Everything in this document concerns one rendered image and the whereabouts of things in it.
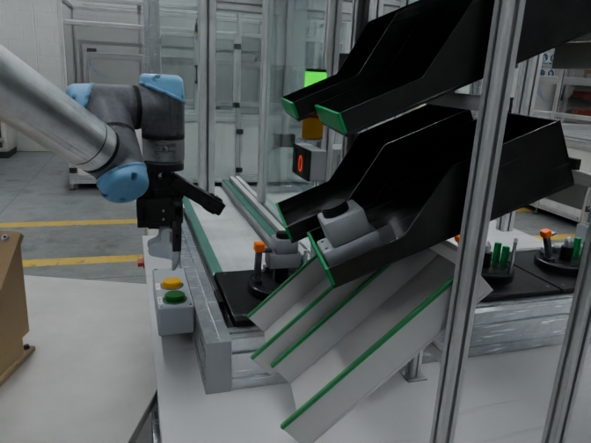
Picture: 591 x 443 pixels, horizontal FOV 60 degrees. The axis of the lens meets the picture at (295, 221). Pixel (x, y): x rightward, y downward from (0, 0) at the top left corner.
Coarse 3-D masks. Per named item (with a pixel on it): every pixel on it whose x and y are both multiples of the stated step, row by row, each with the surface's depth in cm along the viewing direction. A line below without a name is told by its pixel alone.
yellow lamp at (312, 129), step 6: (306, 120) 116; (312, 120) 116; (318, 120) 116; (306, 126) 117; (312, 126) 116; (318, 126) 116; (306, 132) 117; (312, 132) 117; (318, 132) 117; (306, 138) 117; (312, 138) 117; (318, 138) 117
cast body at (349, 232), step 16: (336, 208) 54; (352, 208) 55; (320, 224) 58; (336, 224) 54; (352, 224) 54; (368, 224) 55; (320, 240) 59; (336, 240) 55; (352, 240) 55; (368, 240) 55; (384, 240) 57; (336, 256) 55; (352, 256) 55
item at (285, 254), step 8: (280, 232) 103; (272, 240) 104; (280, 240) 101; (288, 240) 102; (272, 248) 104; (280, 248) 101; (288, 248) 102; (296, 248) 103; (272, 256) 101; (280, 256) 102; (288, 256) 102; (296, 256) 103; (272, 264) 102; (280, 264) 102; (288, 264) 103; (296, 264) 104
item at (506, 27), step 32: (512, 0) 45; (352, 32) 76; (512, 32) 46; (512, 64) 47; (480, 96) 49; (480, 128) 49; (480, 160) 49; (480, 192) 50; (480, 224) 51; (480, 256) 52; (576, 288) 60; (448, 320) 55; (576, 320) 60; (448, 352) 56; (576, 352) 60; (448, 384) 56; (576, 384) 62; (448, 416) 57
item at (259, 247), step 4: (256, 244) 101; (260, 244) 101; (264, 244) 102; (256, 248) 101; (260, 248) 101; (264, 248) 102; (268, 248) 103; (256, 252) 102; (260, 252) 102; (264, 252) 102; (268, 252) 103; (256, 256) 102; (260, 256) 102; (256, 260) 102; (260, 260) 103; (256, 264) 102; (260, 264) 103; (256, 268) 103; (260, 268) 103; (256, 272) 103; (260, 272) 103; (256, 276) 103
